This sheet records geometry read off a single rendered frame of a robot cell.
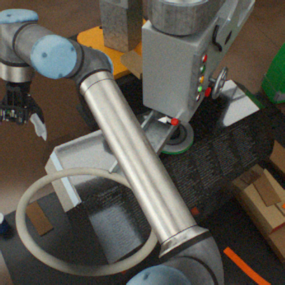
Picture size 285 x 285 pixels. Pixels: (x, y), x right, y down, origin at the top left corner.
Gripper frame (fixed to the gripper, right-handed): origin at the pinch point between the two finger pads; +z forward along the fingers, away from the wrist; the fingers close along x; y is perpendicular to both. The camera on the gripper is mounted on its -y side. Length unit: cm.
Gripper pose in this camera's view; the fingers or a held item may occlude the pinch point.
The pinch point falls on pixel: (19, 136)
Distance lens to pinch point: 113.7
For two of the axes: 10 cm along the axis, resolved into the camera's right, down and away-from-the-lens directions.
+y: 0.6, 5.6, -8.2
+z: -1.8, 8.2, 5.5
